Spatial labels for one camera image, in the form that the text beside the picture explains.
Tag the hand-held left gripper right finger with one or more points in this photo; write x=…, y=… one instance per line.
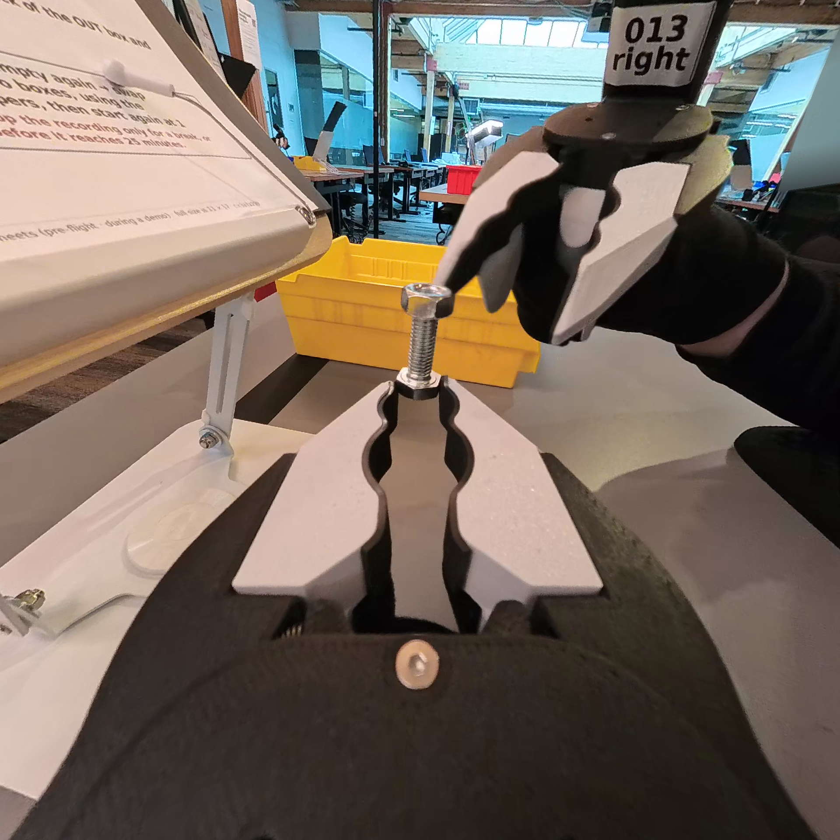
x=518, y=518

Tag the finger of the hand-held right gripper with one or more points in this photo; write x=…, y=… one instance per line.
x=636, y=216
x=492, y=203

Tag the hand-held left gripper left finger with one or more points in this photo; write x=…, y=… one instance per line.
x=315, y=512

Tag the steel hex bolt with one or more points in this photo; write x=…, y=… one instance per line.
x=418, y=348

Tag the steel hex nut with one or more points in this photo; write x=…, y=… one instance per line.
x=420, y=386

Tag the yellow plastic bin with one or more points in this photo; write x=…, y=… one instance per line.
x=341, y=328

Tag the person's right hand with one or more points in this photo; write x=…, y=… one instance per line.
x=722, y=275

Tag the small red bin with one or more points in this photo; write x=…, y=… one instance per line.
x=466, y=178

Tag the white stand strut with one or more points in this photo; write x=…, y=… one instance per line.
x=13, y=613
x=226, y=367

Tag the instruction sheet on stand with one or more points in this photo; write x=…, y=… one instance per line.
x=313, y=246

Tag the small yellow bin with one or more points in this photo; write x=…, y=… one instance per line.
x=308, y=164

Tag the person's black clothing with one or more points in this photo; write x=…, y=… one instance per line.
x=800, y=479

